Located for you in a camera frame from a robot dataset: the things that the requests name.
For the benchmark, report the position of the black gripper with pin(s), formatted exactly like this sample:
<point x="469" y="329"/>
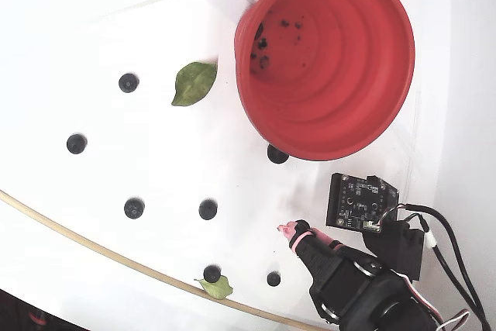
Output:
<point x="336" y="276"/>

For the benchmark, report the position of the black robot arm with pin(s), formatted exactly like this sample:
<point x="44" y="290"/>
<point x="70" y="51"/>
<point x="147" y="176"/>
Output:
<point x="391" y="307"/>

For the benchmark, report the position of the red collapsible cup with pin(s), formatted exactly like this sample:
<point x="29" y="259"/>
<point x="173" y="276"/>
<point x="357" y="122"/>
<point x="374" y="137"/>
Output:
<point x="341" y="87"/>

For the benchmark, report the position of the dark blueberry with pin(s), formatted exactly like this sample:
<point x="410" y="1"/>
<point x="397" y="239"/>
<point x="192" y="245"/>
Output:
<point x="134" y="208"/>
<point x="128" y="83"/>
<point x="76" y="143"/>
<point x="276" y="156"/>
<point x="212" y="273"/>
<point x="273" y="278"/>
<point x="207" y="209"/>

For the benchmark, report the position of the medium green leaf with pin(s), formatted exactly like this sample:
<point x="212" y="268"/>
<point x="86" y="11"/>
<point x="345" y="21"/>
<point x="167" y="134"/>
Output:
<point x="219" y="289"/>

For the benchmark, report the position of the white paper sheet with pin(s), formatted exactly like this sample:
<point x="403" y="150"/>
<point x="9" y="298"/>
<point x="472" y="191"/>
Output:
<point x="162" y="152"/>

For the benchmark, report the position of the large green leaf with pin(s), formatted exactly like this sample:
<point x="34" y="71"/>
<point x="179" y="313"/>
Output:
<point x="191" y="85"/>

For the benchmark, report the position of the thin wooden stick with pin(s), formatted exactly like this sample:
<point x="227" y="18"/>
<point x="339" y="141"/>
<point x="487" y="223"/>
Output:
<point x="112" y="256"/>

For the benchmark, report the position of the black camera module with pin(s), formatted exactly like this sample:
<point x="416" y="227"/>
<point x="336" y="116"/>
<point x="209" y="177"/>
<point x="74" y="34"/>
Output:
<point x="348" y="211"/>

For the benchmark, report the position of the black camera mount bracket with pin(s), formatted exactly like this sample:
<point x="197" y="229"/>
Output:
<point x="403" y="249"/>

